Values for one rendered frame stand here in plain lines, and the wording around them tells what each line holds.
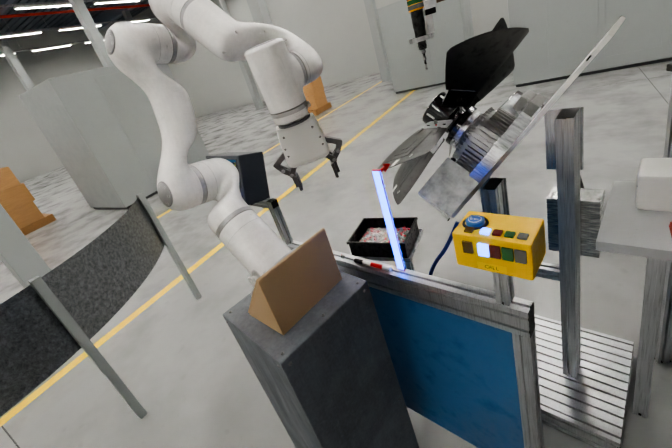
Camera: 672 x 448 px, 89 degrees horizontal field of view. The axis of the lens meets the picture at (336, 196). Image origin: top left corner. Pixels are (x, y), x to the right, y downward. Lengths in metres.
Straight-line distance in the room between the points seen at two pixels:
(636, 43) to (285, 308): 6.40
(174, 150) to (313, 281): 0.50
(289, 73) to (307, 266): 0.46
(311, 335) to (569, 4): 6.24
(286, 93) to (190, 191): 0.41
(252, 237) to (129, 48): 0.55
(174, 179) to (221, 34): 0.39
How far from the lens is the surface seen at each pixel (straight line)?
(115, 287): 2.32
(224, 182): 1.04
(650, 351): 1.60
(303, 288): 0.89
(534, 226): 0.80
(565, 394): 1.76
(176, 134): 1.02
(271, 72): 0.72
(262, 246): 0.90
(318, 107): 9.38
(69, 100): 6.81
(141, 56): 1.03
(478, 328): 1.05
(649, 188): 1.25
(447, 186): 1.16
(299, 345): 0.86
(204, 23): 0.86
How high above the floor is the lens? 1.51
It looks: 23 degrees down
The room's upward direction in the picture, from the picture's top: 18 degrees counter-clockwise
